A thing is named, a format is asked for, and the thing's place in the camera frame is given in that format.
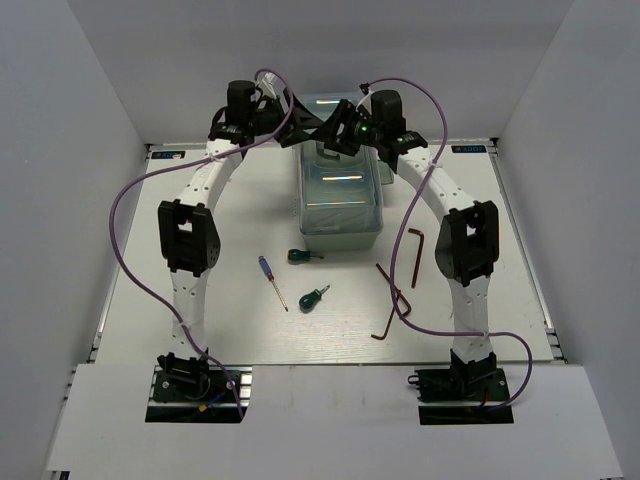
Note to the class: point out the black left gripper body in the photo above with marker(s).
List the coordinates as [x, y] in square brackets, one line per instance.
[266, 119]

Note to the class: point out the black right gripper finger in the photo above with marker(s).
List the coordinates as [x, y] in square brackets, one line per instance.
[329, 131]
[345, 143]

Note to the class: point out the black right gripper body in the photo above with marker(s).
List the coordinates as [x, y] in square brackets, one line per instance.
[368, 133]

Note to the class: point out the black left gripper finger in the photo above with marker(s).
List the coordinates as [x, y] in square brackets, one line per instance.
[291, 136]
[301, 117]

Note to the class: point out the mint green plastic toolbox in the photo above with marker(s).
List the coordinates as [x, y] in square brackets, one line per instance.
[339, 197]

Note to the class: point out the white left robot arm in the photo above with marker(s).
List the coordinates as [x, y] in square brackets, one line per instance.
[189, 240]

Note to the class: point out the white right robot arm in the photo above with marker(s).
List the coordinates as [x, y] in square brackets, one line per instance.
[467, 245]

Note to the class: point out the long brown hex key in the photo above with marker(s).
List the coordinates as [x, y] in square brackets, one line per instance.
[418, 257]

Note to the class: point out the stubby green screwdriver near box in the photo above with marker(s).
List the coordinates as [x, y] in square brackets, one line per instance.
[297, 256]

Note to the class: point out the brown hex key middle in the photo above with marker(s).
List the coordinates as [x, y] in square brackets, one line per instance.
[406, 310]

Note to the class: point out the stubby green screwdriver front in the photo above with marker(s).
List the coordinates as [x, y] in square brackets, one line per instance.
[308, 301]

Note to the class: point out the brown hex key front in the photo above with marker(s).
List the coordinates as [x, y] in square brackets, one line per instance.
[384, 334]

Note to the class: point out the blue red handled screwdriver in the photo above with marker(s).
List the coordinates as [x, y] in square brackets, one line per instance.
[267, 271]

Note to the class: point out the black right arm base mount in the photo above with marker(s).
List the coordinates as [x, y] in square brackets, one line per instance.
[441, 402]

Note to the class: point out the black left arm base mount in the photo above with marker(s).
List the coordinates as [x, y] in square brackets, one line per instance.
[192, 391]

